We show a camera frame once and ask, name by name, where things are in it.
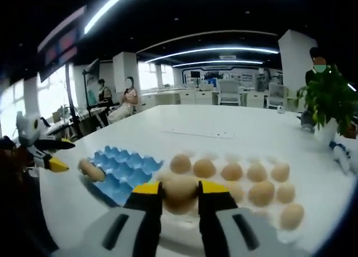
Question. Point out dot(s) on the hanging display screen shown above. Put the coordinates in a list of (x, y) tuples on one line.
[(61, 44)]

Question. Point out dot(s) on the white table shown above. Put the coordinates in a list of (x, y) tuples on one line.
[(223, 119)]

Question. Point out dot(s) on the curved ceiling light strip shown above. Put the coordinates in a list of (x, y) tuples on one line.
[(103, 12), (218, 61), (209, 50)]

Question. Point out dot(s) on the white cabinet counter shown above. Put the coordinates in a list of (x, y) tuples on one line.
[(179, 96)]

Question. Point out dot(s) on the green potted plant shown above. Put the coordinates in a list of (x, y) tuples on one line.
[(330, 100)]

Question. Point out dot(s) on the white plastic egg holder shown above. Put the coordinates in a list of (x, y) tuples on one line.
[(232, 157)]

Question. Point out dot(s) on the small grey object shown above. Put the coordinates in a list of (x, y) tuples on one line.
[(306, 121)]

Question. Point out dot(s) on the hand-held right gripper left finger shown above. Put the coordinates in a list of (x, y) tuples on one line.
[(112, 231)]

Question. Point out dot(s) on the blue egg tray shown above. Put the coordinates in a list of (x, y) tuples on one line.
[(126, 170)]

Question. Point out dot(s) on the small black monitor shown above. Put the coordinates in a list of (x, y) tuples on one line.
[(195, 74)]

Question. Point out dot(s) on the small white round object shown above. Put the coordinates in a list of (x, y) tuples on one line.
[(280, 109)]

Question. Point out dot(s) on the single brown egg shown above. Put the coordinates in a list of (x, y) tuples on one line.
[(180, 195), (92, 171)]

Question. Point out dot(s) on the person's dark clothed torso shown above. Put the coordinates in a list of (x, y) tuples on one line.
[(19, 212)]

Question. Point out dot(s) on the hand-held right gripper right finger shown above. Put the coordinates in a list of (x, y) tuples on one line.
[(240, 234)]

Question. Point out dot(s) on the person's left hand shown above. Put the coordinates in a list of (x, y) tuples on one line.
[(16, 159)]

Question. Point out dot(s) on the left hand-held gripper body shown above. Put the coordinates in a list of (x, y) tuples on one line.
[(30, 131)]

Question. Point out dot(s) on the white office chair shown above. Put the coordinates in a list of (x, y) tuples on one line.
[(229, 91), (275, 94)]

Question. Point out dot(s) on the brown wooden box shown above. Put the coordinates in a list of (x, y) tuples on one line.
[(351, 133)]

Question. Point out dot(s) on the black screen stand pole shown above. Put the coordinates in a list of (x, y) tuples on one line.
[(70, 100)]

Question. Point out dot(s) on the group of brown eggs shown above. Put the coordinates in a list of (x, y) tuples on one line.
[(261, 194)]

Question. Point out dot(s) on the white and blue toy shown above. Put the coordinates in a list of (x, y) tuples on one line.
[(341, 156)]

